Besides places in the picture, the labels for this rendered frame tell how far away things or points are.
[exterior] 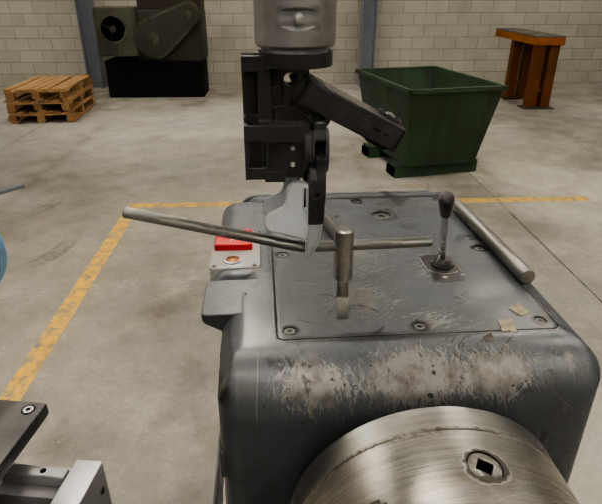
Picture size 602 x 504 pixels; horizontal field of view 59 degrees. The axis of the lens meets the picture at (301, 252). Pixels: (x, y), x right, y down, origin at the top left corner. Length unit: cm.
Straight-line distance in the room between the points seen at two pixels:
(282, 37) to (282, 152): 10
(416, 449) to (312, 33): 39
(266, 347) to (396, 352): 15
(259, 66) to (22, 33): 1070
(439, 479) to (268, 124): 36
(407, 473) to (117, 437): 194
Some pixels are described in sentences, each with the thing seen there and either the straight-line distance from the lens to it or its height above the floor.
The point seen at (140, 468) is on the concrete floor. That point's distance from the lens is 226.
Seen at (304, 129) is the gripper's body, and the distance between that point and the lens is 51.
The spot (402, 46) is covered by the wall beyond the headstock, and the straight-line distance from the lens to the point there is 1054.
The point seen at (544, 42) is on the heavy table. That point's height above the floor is 92.
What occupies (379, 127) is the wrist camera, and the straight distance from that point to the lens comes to 53.
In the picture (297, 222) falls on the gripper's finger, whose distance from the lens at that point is 55.
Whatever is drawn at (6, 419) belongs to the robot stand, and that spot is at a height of 116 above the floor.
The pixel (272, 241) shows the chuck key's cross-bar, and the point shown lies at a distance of 58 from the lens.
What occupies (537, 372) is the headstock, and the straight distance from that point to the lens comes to 68.
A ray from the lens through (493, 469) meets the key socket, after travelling 56.
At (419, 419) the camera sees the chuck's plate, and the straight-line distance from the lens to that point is 58.
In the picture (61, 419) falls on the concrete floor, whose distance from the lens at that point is 256.
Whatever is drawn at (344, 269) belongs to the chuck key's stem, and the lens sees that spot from 60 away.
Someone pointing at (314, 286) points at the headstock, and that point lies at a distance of 75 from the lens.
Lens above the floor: 163
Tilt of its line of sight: 27 degrees down
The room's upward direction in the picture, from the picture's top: straight up
